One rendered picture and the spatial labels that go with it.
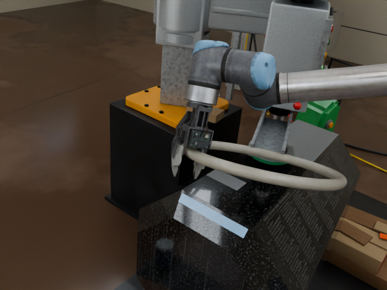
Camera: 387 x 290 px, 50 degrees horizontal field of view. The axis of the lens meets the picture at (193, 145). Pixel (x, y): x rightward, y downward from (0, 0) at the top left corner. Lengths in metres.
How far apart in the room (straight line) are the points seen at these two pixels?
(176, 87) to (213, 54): 1.39
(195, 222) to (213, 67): 0.74
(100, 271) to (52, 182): 0.95
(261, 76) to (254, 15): 1.28
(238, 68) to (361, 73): 0.33
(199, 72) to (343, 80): 0.38
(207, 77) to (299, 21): 0.66
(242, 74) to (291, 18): 0.64
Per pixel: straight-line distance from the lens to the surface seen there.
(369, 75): 1.18
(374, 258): 2.63
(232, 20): 2.33
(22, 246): 2.72
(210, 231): 1.61
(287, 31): 1.68
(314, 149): 2.16
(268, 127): 1.71
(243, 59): 1.07
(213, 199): 1.67
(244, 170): 1.02
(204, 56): 1.10
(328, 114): 3.48
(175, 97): 2.50
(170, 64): 2.43
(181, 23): 2.28
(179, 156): 1.13
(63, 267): 2.55
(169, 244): 1.79
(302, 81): 1.17
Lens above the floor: 1.83
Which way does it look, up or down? 30 degrees down
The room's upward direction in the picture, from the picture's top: 6 degrees clockwise
